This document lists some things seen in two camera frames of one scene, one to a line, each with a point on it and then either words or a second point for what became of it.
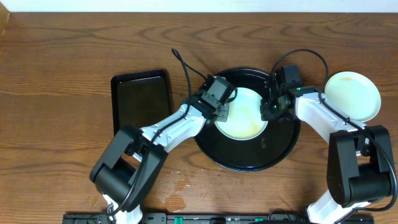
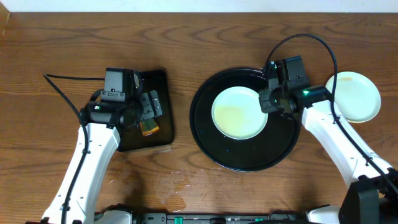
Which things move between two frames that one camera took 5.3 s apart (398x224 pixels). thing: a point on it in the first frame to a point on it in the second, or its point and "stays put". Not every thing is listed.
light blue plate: (244, 122) stays put
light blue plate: (354, 95) stays put
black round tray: (272, 147) stays put
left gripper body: (222, 112) to (150, 105)
